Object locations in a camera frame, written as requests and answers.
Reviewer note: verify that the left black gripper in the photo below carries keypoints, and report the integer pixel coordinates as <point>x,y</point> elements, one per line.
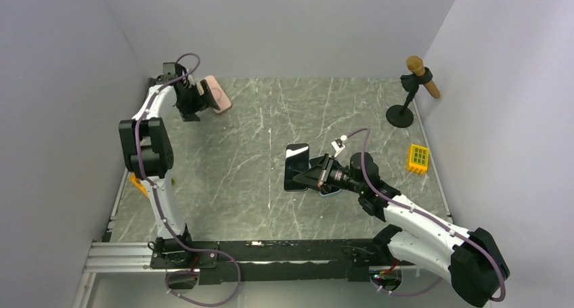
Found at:
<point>189,114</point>

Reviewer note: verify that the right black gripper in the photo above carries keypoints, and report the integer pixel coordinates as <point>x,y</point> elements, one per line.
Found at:
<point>319,174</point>

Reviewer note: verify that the pink phone case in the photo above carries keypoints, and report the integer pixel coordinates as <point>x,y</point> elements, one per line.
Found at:
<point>221,97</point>

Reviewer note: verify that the blue phone case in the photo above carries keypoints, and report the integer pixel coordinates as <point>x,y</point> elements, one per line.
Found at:
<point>329,193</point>

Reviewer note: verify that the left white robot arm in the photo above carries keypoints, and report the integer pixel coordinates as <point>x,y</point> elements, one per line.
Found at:
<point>148,154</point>

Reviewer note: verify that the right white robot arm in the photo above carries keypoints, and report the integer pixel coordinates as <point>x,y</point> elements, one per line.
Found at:
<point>469,260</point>

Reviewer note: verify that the yellow toy block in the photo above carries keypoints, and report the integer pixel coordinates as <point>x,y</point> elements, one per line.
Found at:
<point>418,159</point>

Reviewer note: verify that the black microphone stand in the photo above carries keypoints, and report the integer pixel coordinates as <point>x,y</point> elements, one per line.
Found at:
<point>400,115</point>

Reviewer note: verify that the orange triangular plastic piece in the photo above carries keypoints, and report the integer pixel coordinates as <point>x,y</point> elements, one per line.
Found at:
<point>137,183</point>

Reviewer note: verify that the gold microphone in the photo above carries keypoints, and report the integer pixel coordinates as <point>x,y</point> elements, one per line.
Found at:
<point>416,66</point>

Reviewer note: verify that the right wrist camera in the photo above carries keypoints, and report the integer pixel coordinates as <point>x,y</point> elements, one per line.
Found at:
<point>338,145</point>

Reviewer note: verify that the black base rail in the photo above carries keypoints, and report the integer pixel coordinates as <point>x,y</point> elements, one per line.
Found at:
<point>278,259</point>

